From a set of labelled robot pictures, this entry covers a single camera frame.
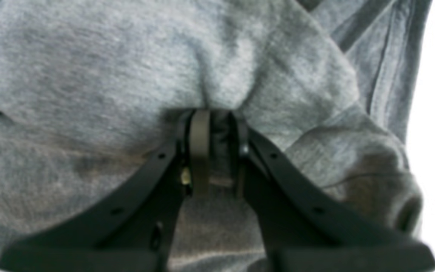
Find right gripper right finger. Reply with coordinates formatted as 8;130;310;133
230;111;435;272

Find grey t-shirt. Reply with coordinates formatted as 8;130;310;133
0;0;430;254

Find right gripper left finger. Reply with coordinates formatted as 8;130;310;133
0;110;211;272

